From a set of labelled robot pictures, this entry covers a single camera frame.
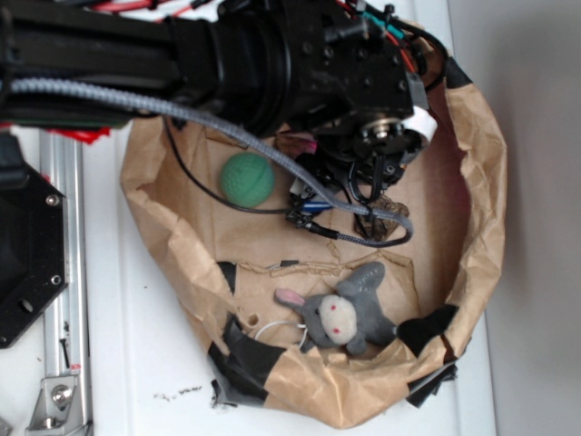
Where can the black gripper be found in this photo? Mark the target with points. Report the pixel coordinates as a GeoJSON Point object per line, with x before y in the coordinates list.
{"type": "Point", "coordinates": [352, 88]}

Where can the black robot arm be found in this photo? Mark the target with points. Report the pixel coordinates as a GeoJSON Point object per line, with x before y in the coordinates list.
{"type": "Point", "coordinates": [261, 65]}

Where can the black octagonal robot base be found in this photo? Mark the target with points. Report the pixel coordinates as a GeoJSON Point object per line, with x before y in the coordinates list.
{"type": "Point", "coordinates": [32, 242]}

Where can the green dimpled ball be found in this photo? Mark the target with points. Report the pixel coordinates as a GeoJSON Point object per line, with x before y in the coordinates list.
{"type": "Point", "coordinates": [247, 180]}

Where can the brown crumpled paper bag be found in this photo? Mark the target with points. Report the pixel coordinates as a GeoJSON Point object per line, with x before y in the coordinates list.
{"type": "Point", "coordinates": [225, 266]}

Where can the grey plush bunny toy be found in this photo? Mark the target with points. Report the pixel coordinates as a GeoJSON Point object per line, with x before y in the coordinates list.
{"type": "Point", "coordinates": [351, 317]}

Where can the aluminium extrusion rail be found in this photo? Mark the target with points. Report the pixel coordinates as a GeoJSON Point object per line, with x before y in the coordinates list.
{"type": "Point", "coordinates": [64, 404]}

